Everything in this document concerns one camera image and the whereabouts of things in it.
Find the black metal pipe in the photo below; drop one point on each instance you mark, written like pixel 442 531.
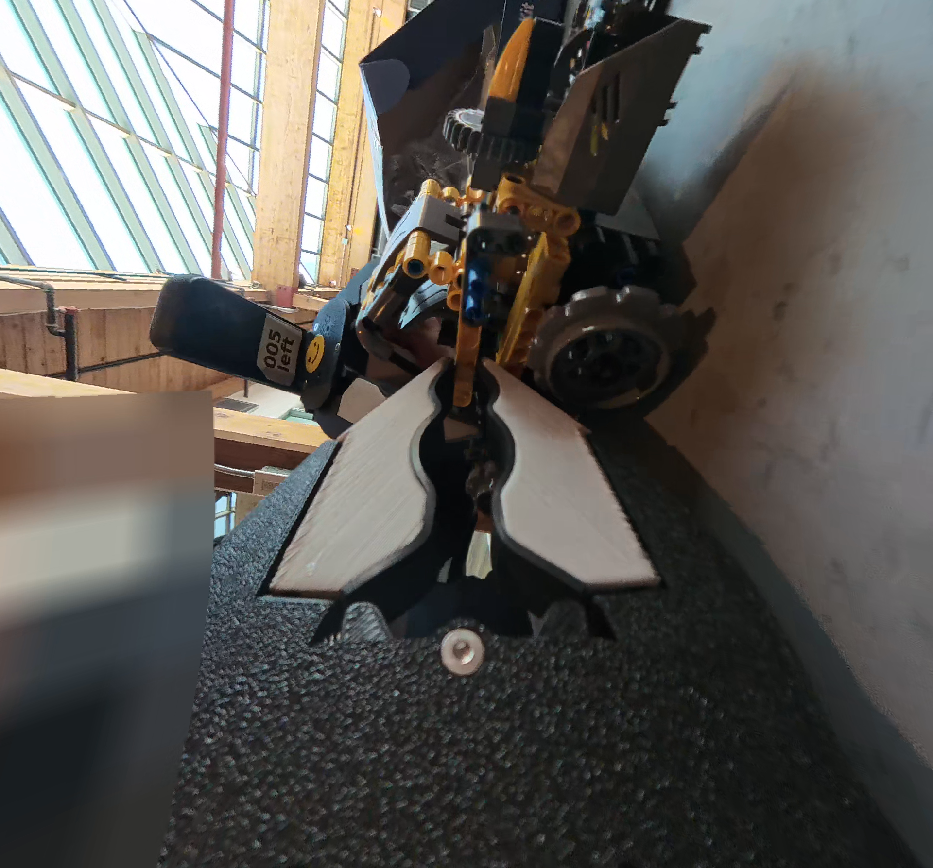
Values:
pixel 69 343

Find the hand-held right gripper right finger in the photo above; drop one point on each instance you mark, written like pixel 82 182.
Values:
pixel 568 504

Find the yellow toy brick vehicle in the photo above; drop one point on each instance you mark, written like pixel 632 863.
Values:
pixel 583 139

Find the blue cardboard kit box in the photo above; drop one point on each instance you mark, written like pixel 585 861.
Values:
pixel 437 66

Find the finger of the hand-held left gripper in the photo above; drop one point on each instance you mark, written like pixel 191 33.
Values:
pixel 361 402

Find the red pipe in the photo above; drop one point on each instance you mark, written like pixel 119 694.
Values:
pixel 224 117

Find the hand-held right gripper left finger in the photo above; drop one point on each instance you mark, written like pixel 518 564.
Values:
pixel 357 511

